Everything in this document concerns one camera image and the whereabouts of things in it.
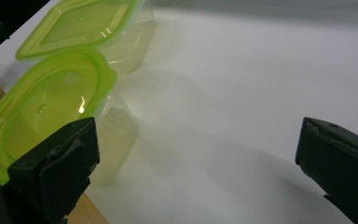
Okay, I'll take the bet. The green-lidded plastic container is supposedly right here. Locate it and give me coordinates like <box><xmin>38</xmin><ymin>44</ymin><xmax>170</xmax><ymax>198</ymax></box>
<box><xmin>0</xmin><ymin>46</ymin><xmax>118</xmax><ymax>185</ymax></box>
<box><xmin>14</xmin><ymin>0</ymin><xmax>144</xmax><ymax>63</ymax></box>

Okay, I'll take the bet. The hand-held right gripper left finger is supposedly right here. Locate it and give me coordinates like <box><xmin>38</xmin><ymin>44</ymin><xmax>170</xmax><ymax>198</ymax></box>
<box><xmin>7</xmin><ymin>117</ymin><xmax>101</xmax><ymax>224</ymax></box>

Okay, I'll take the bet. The wooden table edge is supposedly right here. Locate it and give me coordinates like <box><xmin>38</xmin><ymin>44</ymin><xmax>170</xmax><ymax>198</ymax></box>
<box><xmin>0</xmin><ymin>76</ymin><xmax>110</xmax><ymax>224</ymax></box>

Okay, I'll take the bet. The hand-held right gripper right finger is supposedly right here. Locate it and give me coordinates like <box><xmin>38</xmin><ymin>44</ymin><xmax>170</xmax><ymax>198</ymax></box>
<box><xmin>295</xmin><ymin>117</ymin><xmax>358</xmax><ymax>224</ymax></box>

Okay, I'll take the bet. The clear plastic square container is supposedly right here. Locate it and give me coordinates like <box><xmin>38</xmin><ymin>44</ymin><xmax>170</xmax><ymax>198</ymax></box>
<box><xmin>97</xmin><ymin>0</ymin><xmax>158</xmax><ymax>76</ymax></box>

